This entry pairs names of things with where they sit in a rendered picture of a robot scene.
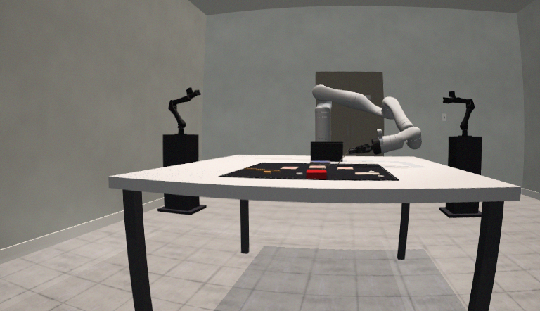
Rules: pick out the red rectangular block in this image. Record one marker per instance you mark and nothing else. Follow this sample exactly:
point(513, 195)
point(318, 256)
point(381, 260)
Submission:
point(322, 174)

